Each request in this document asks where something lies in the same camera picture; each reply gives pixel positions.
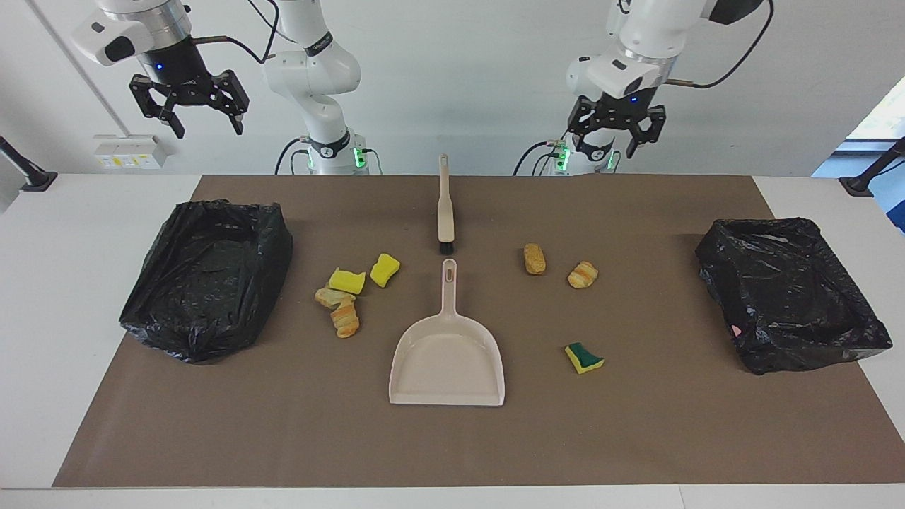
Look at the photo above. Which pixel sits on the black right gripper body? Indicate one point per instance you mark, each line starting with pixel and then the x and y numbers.
pixel 177 71

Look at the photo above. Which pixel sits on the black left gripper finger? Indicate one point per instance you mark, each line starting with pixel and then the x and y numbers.
pixel 654 124
pixel 580 116

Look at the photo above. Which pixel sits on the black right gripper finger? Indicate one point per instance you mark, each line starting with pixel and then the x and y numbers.
pixel 152 99
pixel 233 95

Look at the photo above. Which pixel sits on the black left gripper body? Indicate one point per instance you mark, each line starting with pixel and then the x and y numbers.
pixel 622 114

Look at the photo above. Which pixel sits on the bumpy golden bread roll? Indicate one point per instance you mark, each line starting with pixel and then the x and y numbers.
pixel 534 259

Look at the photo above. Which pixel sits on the striped orange croissant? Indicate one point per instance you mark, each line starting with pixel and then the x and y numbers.
pixel 582 275
pixel 345 322

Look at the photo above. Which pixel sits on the beige hand brush black bristles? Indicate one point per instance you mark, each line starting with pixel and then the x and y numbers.
pixel 445 219

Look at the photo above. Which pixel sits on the yellow green scouring sponge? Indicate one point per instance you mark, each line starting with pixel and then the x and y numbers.
pixel 584 359
pixel 347 281
pixel 384 270

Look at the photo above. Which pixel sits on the toasted bread chunk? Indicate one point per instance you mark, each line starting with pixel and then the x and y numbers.
pixel 331 297

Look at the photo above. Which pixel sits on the beige plastic dustpan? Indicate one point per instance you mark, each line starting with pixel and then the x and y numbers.
pixel 447 367

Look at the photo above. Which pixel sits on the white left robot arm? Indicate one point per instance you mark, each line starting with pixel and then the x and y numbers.
pixel 643 35

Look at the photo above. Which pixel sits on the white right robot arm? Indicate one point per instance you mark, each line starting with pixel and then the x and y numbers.
pixel 318 71

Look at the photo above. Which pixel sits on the black bag lined bin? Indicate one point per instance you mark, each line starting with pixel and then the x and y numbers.
pixel 205 283

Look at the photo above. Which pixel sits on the black bin with pink spot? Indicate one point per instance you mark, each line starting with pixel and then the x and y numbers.
pixel 785 297

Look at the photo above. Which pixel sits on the black clamp stand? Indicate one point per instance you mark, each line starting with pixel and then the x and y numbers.
pixel 866 180
pixel 32 177

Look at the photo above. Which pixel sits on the brown table mat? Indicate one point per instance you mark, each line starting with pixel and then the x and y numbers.
pixel 636 424

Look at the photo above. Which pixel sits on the white wall socket box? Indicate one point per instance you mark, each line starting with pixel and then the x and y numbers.
pixel 131 150

